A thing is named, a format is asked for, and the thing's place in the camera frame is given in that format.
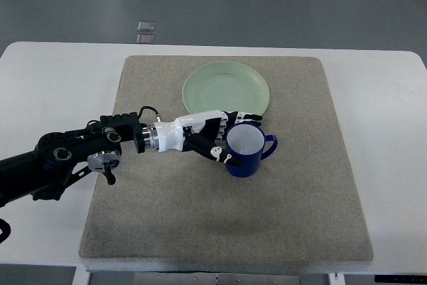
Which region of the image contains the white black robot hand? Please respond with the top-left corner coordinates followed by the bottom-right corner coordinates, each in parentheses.
top-left (150, 110), bottom-right (263, 167)

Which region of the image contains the blue mug white inside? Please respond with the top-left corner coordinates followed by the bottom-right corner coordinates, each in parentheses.
top-left (226, 122), bottom-right (278, 178)

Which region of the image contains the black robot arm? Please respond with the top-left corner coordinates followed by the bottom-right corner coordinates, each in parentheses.
top-left (1, 107), bottom-right (158, 206)

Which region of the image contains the light green plate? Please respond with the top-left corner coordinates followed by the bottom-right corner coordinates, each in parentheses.
top-left (181, 61), bottom-right (270, 115)

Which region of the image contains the lower metal floor plate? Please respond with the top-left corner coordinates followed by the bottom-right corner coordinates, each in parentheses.
top-left (137, 33), bottom-right (155, 44)

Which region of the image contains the metal floor plate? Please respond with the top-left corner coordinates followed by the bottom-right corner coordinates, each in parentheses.
top-left (137, 21), bottom-right (155, 32)
top-left (137, 33), bottom-right (155, 44)

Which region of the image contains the upper metal floor plate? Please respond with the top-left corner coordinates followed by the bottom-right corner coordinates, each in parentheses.
top-left (137, 21), bottom-right (155, 32)

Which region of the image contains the grey felt mat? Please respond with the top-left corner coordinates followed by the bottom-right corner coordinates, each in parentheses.
top-left (79, 56), bottom-right (373, 270)

